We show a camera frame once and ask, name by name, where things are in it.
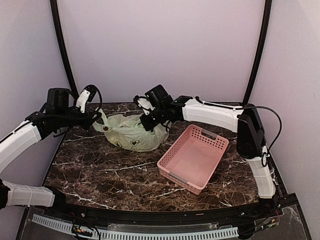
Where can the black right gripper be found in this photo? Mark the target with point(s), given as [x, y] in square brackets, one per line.
[148, 124]

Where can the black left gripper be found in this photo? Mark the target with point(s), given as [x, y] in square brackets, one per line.
[90, 118]

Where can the light green plastic bag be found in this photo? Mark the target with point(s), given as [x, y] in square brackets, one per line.
[128, 133]

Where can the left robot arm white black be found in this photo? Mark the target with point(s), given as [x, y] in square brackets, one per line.
[13, 145]

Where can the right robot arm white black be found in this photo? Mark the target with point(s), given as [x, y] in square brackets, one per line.
[245, 122]

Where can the pink perforated plastic basket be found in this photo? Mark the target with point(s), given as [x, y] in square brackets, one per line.
[192, 159]

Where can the clear acrylic front panel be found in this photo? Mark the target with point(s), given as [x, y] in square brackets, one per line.
[75, 222]

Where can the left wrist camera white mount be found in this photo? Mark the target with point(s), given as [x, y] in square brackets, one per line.
[86, 96]

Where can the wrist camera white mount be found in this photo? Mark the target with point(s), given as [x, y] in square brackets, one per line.
[144, 104]
[86, 96]

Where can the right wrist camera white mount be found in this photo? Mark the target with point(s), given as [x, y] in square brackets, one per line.
[144, 104]

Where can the white slotted cable duct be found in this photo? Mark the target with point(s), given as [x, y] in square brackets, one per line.
[115, 231]

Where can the black rear left frame post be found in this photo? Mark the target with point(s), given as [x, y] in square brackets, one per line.
[62, 46]

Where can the black frame post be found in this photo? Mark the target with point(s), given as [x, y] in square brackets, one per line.
[62, 46]
[259, 51]

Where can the black front curved rail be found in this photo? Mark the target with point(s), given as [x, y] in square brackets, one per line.
[102, 217]

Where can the black rear right frame post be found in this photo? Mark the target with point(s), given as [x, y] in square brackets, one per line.
[259, 51]

